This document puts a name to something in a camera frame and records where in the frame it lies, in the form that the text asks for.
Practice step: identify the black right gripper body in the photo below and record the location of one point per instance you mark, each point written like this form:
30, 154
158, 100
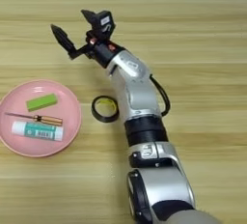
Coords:
103, 52

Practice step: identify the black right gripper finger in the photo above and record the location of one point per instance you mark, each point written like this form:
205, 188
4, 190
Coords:
62, 39
88, 14

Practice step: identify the black tape roll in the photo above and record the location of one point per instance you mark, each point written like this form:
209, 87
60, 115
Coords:
104, 118

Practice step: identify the green eraser block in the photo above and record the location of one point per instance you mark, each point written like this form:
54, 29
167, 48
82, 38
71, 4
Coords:
41, 102

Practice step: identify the teal white glue stick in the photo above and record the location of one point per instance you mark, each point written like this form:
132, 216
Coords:
37, 130

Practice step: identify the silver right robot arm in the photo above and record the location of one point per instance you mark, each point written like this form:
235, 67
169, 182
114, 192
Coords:
141, 105

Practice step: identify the black box white label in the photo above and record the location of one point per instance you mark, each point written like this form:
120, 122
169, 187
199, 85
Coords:
103, 23

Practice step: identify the pink round plate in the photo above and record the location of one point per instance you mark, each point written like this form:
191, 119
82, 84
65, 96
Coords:
69, 108

